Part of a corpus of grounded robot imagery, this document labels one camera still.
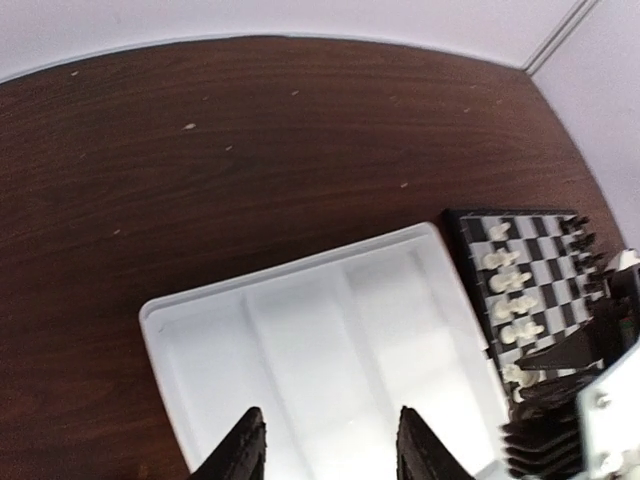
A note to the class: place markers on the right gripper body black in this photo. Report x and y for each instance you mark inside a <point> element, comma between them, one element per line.
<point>606,337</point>

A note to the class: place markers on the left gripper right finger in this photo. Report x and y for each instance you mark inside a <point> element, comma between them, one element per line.
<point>420,453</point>

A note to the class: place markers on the white piece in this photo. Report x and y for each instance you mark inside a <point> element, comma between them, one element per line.
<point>500,258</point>

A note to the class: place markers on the right aluminium corner post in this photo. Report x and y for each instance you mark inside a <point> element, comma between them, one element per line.
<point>566,26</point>

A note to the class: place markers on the white plastic compartment tray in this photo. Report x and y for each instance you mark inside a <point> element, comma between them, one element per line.
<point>330,348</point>

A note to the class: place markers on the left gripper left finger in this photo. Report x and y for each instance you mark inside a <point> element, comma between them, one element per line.
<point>241,455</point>

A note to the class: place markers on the white scalloped bowl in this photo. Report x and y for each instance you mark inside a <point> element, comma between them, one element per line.
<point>624,260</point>

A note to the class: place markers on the white piece placed later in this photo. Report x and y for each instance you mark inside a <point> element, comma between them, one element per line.
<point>502,309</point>

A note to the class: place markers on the black white chess board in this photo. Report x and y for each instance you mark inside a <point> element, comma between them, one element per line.
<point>555,247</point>

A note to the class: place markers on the white piece passed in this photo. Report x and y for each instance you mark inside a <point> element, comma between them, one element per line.
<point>514,280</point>

